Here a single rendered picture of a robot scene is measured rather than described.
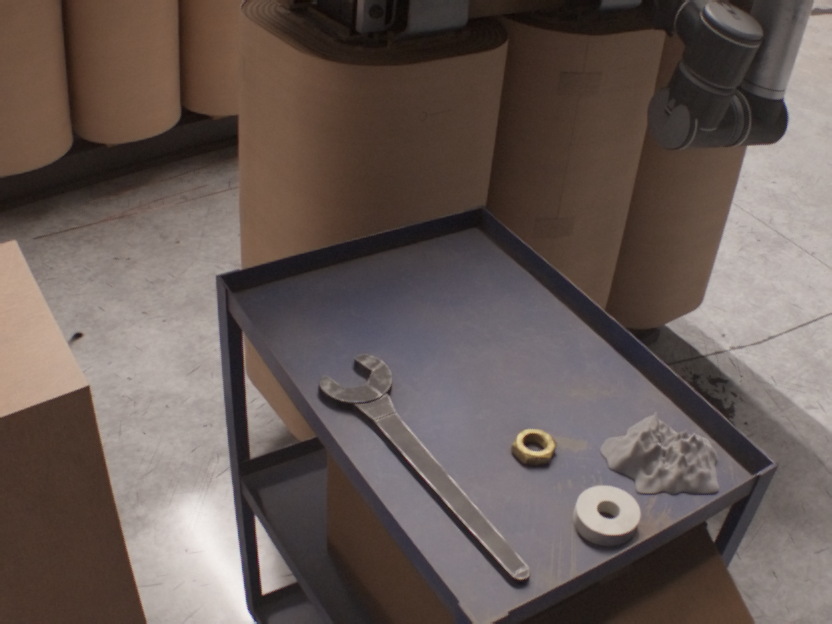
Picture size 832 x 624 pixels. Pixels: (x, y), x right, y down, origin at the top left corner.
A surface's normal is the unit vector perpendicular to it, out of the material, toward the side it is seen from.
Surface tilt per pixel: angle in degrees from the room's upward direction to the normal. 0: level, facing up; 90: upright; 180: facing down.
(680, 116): 83
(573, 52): 90
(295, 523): 0
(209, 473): 0
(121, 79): 90
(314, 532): 0
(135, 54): 90
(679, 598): 26
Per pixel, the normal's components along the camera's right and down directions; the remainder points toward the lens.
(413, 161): 0.59, 0.54
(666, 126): -0.88, 0.17
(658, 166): -0.29, 0.57
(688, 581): 0.32, -0.46
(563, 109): 0.09, 0.62
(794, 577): 0.09, -0.78
